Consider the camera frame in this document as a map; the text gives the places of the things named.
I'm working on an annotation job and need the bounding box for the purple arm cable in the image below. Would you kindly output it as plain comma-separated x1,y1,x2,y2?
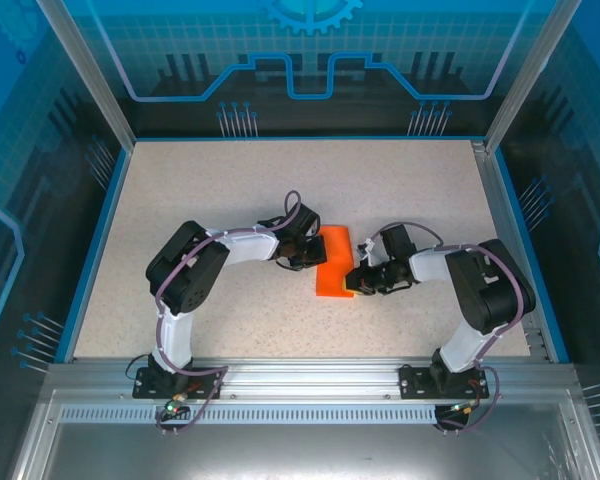
152,189,304,436
364,222,531,436

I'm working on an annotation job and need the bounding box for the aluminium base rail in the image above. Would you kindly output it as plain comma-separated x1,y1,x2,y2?
44,355,579,401

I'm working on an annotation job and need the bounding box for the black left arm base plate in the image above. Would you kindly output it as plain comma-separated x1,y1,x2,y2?
132,366,226,400

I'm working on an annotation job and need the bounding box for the blue printed side panel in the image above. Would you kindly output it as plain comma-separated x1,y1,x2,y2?
0,0,134,480
484,0,600,480

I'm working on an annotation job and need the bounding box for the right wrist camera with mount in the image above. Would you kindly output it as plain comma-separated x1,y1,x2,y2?
357,238,384,266

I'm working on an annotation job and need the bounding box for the slotted grey cable duct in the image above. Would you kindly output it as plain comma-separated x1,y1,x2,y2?
57,404,464,427

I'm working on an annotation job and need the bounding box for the blue printed back panel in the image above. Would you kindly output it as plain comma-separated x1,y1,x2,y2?
54,0,556,139

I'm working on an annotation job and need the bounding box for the grey metal tray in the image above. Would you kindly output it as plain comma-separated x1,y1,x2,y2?
9,389,600,480

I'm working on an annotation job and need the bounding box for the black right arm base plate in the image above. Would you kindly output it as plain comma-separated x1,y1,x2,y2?
398,363,487,400

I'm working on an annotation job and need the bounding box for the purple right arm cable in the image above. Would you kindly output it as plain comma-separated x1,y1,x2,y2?
364,222,531,436

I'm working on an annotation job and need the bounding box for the aluminium side rail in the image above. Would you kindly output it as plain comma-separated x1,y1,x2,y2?
471,139,554,362

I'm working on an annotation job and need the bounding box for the aluminium frame post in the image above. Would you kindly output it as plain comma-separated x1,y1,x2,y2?
34,0,137,150
483,0,581,154

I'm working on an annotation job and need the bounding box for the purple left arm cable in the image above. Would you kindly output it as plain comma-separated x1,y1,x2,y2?
152,189,304,436

